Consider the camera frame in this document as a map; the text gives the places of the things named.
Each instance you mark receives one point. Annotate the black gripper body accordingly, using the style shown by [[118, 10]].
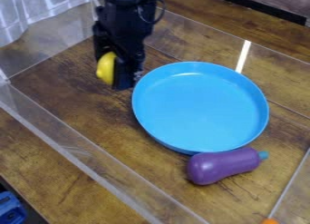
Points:
[[124, 25]]

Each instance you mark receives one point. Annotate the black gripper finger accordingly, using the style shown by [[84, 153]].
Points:
[[100, 46], [127, 69]]

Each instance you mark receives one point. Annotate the yellow lemon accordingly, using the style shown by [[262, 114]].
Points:
[[104, 68]]

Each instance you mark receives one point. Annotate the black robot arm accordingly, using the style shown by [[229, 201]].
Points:
[[124, 23]]

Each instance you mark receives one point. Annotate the blue round tray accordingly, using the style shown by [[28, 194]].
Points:
[[199, 107]]

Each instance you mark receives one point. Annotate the white sheer curtain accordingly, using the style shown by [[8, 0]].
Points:
[[20, 13]]

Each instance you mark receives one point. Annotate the dark baseboard strip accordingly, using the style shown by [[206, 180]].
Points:
[[270, 10]]

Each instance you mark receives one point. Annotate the purple toy eggplant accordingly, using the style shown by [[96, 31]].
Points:
[[210, 167]]

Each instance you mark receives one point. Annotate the blue object at corner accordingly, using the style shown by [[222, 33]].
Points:
[[12, 212]]

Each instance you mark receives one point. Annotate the orange object at edge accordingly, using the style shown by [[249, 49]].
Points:
[[270, 221]]

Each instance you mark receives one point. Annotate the clear acrylic enclosure wall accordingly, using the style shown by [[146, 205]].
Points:
[[82, 161]]

